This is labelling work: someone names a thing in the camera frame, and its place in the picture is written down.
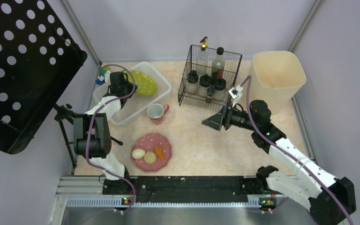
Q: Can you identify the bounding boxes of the small pepper jar black lid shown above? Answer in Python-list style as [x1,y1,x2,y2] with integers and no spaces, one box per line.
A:
[205,87,216,104]

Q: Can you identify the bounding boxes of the glass shaker black lid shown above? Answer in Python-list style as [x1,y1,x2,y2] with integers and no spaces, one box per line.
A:
[213,78,226,100]
[186,70,199,94]
[199,74,212,96]

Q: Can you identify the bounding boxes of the white plastic basket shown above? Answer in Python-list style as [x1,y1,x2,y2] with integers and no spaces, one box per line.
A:
[99,61,172,126]

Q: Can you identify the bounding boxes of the beige round bun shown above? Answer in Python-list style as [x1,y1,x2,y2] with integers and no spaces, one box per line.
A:
[143,151,157,165]

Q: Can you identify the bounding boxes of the black camera tripod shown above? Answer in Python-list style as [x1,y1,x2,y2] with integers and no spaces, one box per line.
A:
[53,104,123,168]

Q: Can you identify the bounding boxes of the black wire basket rack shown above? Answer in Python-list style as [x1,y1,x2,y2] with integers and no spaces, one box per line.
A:
[178,45,242,111]

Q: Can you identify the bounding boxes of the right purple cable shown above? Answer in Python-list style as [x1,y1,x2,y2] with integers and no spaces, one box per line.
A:
[239,75,354,225]

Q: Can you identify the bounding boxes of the black perforated metal panel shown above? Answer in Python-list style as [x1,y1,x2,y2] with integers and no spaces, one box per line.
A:
[0,0,87,155]

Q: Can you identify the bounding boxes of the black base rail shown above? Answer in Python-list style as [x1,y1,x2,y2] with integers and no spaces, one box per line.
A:
[102,176,263,203]

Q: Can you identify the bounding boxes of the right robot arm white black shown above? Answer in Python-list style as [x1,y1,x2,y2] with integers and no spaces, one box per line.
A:
[202,100,356,225]

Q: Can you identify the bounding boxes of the orange fried chicken piece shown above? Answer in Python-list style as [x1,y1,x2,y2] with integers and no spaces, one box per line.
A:
[153,146,165,160]

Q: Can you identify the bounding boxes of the colourful toy blocks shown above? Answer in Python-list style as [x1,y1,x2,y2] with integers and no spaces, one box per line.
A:
[96,67,111,85]

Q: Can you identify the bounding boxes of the pink polka dot plate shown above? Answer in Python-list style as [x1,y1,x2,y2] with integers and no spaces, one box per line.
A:
[130,133,172,172]

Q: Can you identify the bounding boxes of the green polka dot plate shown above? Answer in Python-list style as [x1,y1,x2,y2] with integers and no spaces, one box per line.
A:
[130,70,158,96]

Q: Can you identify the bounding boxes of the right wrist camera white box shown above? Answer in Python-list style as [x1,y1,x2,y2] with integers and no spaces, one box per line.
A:
[228,85,243,107]

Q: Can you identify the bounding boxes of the white egg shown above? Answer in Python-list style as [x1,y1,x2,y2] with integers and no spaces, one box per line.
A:
[131,149,146,160]

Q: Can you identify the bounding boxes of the beige plastic bin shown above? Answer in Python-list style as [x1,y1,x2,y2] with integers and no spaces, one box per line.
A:
[247,51,307,114]

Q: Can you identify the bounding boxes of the pink mug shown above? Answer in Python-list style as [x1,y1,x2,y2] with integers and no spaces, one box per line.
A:
[147,103,170,125]

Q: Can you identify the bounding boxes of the dark sauce bottle black cap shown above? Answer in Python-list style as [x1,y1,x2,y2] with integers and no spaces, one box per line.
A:
[211,47,225,79]

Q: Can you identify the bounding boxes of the glass oil bottle gold spout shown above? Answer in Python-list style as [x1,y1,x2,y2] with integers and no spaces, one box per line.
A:
[195,37,208,77]

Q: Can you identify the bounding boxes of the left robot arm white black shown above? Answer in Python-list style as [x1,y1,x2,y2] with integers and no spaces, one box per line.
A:
[73,72,137,184]

